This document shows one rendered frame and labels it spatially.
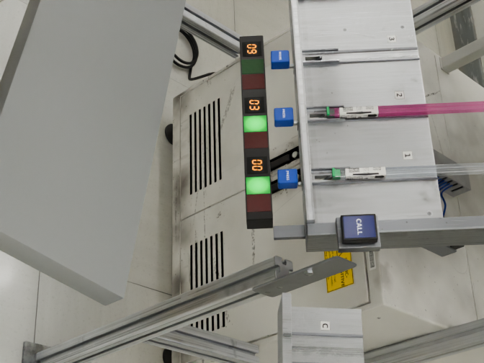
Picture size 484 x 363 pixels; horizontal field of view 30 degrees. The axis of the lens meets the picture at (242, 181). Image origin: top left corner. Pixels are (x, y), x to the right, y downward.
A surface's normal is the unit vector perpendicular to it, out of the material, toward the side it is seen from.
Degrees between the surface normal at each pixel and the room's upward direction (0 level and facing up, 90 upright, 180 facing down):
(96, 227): 0
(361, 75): 48
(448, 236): 90
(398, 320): 90
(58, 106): 0
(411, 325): 90
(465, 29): 90
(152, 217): 0
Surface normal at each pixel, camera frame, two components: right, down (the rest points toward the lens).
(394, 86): -0.04, -0.47
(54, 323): 0.71, -0.35
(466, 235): 0.04, 0.88
